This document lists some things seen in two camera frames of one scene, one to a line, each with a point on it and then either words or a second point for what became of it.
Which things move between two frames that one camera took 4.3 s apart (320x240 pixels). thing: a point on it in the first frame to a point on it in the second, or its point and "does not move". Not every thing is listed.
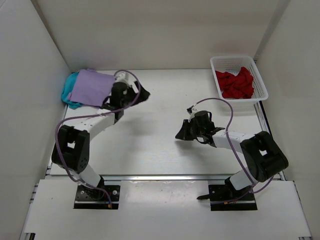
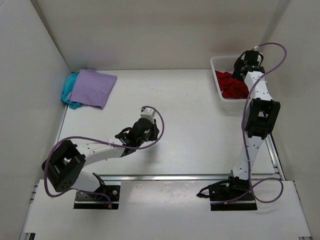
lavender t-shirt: [92, 87] does not move
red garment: [239, 86] does not move
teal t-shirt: [68, 87] does not move
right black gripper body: [192, 131] to [237, 73]
